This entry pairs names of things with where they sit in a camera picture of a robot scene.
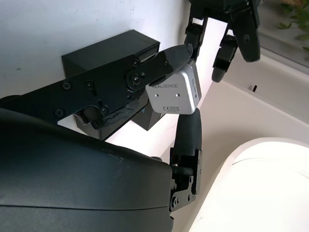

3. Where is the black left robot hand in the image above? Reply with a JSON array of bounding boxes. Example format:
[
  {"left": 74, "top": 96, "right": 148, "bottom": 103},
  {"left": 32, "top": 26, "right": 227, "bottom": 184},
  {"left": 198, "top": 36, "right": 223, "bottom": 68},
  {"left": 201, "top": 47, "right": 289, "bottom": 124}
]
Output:
[{"left": 184, "top": 0, "right": 263, "bottom": 82}]

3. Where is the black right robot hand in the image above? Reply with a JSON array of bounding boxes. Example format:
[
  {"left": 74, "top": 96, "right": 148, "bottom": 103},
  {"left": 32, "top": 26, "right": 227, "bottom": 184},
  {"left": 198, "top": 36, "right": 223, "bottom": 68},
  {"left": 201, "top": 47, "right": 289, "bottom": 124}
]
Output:
[{"left": 0, "top": 44, "right": 203, "bottom": 232}]

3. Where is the small silver RealSense camera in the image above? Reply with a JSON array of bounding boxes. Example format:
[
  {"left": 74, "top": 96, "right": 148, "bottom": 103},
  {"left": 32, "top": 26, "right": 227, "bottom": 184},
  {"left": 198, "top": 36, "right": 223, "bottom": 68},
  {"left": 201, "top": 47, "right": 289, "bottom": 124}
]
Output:
[{"left": 145, "top": 60, "right": 202, "bottom": 116}]

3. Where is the black RealSense box lid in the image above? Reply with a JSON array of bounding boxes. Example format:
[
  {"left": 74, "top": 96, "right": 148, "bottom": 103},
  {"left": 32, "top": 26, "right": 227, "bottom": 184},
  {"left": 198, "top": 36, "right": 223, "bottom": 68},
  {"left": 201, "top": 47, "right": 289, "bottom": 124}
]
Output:
[{"left": 131, "top": 106, "right": 167, "bottom": 131}]

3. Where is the green leafy plant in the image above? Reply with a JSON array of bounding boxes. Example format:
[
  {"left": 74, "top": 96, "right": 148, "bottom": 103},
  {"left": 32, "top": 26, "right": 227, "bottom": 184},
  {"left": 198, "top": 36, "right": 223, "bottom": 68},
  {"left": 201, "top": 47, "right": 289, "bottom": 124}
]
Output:
[{"left": 277, "top": 0, "right": 309, "bottom": 51}]

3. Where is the white rounded robot shell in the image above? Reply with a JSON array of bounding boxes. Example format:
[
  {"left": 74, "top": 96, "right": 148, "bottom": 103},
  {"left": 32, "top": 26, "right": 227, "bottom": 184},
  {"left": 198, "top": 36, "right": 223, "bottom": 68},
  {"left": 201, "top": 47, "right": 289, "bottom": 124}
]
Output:
[{"left": 188, "top": 137, "right": 309, "bottom": 232}]

